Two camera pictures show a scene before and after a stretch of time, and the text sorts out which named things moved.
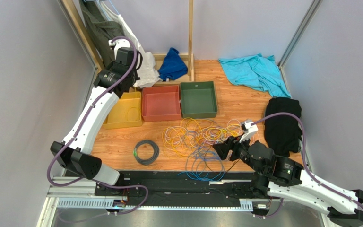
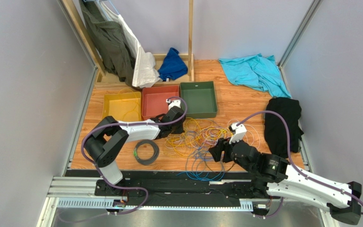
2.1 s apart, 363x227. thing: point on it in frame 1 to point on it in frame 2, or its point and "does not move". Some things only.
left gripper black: [136, 78] to [180, 130]
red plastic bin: [161, 103] does not move
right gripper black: [232, 149] does not move
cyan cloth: [257, 71] does not move
